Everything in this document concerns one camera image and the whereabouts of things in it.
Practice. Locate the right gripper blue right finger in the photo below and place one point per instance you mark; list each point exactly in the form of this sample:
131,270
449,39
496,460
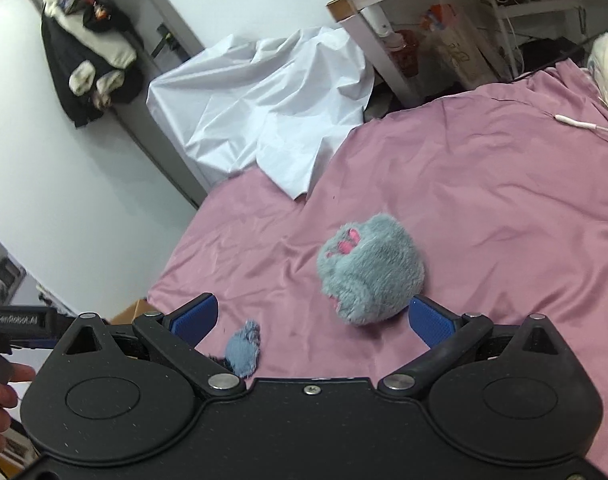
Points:
431,322

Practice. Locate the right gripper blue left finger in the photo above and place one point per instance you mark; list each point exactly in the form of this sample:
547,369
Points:
192,322

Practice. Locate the blue denim fabric piece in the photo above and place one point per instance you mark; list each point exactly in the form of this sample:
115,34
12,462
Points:
243,350

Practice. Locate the grey pink plush toy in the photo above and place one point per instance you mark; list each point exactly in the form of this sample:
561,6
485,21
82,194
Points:
370,270

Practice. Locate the black white plush piece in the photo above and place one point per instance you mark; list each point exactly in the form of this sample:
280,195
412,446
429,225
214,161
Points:
221,361

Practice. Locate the person's left hand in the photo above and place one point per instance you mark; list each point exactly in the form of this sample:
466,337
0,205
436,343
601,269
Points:
9,399

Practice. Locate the brown cardboard box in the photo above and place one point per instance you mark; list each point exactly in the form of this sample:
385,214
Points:
138,308

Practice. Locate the pink bed sheet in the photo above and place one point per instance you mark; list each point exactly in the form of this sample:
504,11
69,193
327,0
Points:
504,190

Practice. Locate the white crumpled sheet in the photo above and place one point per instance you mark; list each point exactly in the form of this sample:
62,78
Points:
283,105

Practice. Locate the grey door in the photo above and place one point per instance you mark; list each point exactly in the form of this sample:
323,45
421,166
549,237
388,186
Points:
165,43

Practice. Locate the hanging black white clothes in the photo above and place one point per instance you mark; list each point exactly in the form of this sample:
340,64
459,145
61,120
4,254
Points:
89,47

